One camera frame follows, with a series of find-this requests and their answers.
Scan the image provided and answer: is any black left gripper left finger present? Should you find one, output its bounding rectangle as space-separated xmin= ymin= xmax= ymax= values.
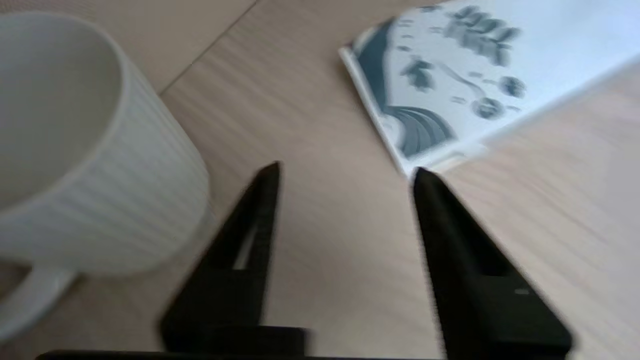
xmin=160 ymin=161 xmax=308 ymax=353

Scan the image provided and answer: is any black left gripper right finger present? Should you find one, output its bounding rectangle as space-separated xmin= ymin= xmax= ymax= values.
xmin=410 ymin=167 xmax=574 ymax=360

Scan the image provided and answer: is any white pouch with horse print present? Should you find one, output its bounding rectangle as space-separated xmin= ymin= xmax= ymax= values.
xmin=339 ymin=0 xmax=640 ymax=176

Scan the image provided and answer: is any light wood shelf cabinet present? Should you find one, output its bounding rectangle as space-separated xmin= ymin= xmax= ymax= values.
xmin=0 ymin=0 xmax=640 ymax=360

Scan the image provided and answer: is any white ribbed ceramic mug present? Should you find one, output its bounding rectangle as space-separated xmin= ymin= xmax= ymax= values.
xmin=0 ymin=12 xmax=216 ymax=341

